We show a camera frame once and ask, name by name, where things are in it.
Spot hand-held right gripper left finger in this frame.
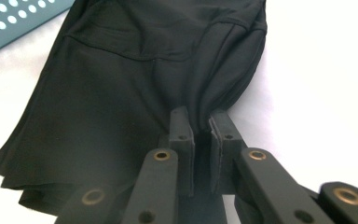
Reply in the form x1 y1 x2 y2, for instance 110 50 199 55
169 105 197 198

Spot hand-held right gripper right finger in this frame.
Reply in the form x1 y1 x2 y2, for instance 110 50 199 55
209 108 248 194

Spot black shorts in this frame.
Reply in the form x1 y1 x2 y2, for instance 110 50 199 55
0 0 269 217

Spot light blue plastic basket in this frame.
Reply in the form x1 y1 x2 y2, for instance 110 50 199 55
0 0 76 58

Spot white table cover sheet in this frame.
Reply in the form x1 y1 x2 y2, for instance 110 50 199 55
0 0 358 224

